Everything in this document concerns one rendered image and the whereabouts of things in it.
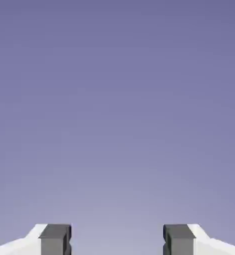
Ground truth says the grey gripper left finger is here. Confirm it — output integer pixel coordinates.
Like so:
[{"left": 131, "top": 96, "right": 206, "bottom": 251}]
[{"left": 0, "top": 223, "right": 72, "bottom": 255}]

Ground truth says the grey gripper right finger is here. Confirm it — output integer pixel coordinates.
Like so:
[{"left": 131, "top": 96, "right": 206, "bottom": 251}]
[{"left": 162, "top": 223, "right": 235, "bottom": 255}]

